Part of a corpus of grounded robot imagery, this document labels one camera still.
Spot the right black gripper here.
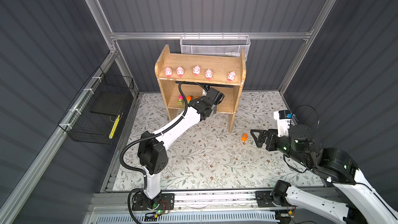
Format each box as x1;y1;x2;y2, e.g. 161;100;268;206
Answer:
248;127;305;167

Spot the pink pig toy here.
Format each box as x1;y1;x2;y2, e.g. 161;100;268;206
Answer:
164;67;173;77
193;65;201;76
176;66;184;77
205;69;213;80
228;71;236;82

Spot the pink pig toy front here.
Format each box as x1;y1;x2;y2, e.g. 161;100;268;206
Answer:
193;65;201;76

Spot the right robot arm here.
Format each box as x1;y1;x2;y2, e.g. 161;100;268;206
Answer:
250;124;398;224

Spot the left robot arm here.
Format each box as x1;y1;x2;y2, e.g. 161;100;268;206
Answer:
119;82;225;209

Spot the wooden two-tier shelf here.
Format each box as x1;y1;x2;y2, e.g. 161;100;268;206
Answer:
154;45;246;132

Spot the orange toy car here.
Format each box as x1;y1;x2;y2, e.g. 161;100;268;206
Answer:
241;134;248;142

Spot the yellow corn toy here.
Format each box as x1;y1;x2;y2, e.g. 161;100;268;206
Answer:
108;115;121;140

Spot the white vented cover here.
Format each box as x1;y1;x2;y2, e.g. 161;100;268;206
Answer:
94;211;280;224

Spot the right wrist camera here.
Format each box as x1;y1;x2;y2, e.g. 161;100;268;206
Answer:
274;110;292;138

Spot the white wire mesh basket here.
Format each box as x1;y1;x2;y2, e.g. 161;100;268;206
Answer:
179;34;251;60

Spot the black wire basket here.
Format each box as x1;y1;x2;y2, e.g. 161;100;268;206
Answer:
58;67;136;145

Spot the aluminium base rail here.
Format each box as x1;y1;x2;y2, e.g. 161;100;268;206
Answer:
90;187;340;212

